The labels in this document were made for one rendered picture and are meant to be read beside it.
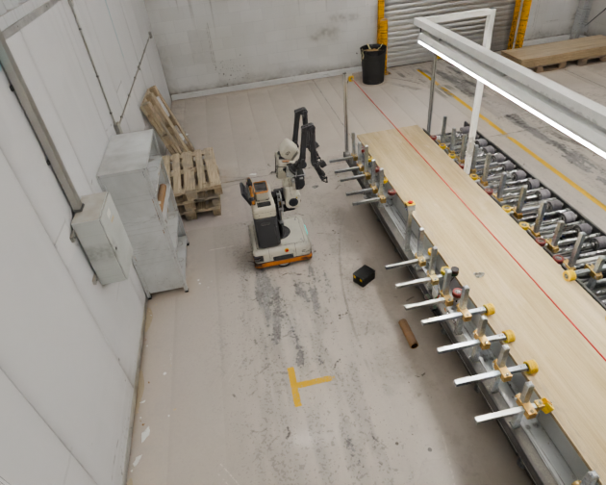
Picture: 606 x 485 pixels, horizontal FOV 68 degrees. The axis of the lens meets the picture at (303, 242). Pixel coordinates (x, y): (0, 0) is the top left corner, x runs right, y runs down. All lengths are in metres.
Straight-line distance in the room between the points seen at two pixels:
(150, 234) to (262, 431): 2.16
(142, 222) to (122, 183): 0.45
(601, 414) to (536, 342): 0.55
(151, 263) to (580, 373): 3.83
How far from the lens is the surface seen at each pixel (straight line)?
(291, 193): 4.81
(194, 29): 10.35
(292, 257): 5.05
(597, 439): 3.08
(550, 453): 3.28
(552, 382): 3.21
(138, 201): 4.46
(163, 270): 4.94
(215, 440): 3.95
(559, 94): 2.69
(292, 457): 3.76
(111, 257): 3.71
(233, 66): 10.54
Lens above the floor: 3.36
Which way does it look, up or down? 38 degrees down
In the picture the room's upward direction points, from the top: 6 degrees counter-clockwise
